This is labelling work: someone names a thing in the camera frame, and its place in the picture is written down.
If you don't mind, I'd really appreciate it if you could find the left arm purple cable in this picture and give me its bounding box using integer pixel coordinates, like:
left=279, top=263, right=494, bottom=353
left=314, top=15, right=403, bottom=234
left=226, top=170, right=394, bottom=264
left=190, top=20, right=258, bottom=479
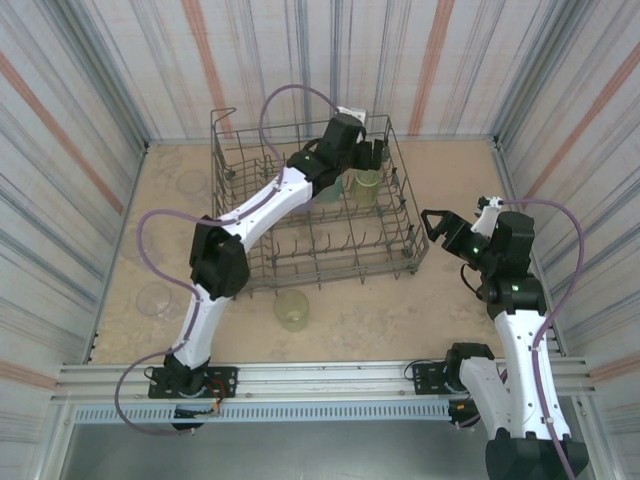
left=114, top=84, right=351, bottom=437

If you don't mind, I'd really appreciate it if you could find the long aluminium mounting rail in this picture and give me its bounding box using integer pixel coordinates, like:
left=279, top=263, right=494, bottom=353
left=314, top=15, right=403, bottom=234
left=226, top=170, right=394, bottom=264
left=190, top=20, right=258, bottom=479
left=49, top=357, right=599, bottom=405

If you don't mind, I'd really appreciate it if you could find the grey wire dish rack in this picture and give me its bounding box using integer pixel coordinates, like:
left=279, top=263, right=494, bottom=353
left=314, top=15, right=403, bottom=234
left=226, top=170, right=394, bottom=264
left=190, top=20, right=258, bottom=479
left=209, top=107, right=431, bottom=301

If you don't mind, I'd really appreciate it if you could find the aluminium table end rail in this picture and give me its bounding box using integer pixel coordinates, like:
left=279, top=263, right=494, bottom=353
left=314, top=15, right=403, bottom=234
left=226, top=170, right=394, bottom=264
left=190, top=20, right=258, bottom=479
left=147, top=137, right=497, bottom=148

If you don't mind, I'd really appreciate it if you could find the grey metal panel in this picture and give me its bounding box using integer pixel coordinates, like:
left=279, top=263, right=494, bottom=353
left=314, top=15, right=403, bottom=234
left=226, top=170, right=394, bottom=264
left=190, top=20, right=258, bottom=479
left=57, top=397, right=609, bottom=480

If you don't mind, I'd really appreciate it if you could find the teal translucent plastic cup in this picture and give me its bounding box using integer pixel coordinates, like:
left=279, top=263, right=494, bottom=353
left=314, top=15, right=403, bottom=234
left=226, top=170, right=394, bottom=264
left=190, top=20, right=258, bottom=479
left=313, top=172, right=347, bottom=205

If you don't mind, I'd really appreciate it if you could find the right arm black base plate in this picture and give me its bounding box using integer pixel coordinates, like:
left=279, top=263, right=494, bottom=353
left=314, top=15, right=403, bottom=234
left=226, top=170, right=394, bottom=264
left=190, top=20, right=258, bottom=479
left=410, top=359, right=469, bottom=399

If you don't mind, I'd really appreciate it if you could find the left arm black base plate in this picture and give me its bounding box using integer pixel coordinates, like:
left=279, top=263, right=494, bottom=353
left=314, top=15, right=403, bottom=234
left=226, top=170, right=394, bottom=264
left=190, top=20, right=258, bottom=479
left=148, top=366, right=239, bottom=400

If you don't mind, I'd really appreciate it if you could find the aluminium table side rail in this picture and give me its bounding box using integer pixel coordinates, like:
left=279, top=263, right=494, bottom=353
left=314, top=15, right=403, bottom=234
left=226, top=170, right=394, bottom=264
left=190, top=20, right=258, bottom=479
left=82, top=139, right=151, bottom=365
left=492, top=135, right=569, bottom=359

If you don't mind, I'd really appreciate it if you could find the yellow translucent plastic cup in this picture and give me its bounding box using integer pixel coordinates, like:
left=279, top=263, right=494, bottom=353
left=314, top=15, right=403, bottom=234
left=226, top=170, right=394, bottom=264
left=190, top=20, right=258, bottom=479
left=273, top=289, right=310, bottom=332

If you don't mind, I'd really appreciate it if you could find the green translucent plastic cup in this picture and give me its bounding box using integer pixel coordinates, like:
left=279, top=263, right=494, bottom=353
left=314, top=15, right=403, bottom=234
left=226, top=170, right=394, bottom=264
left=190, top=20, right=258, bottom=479
left=348, top=168, right=384, bottom=205

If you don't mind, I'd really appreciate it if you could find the grey slotted cable duct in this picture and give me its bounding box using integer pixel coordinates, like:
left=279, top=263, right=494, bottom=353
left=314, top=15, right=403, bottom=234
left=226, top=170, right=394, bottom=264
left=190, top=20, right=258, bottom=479
left=72, top=402, right=454, bottom=425

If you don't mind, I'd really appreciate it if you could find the clear plastic cup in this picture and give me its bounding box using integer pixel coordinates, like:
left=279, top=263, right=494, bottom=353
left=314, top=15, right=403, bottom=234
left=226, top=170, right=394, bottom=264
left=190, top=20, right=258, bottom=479
left=121, top=228, right=156, bottom=269
left=135, top=282, right=179, bottom=321
left=175, top=169, right=211, bottom=209

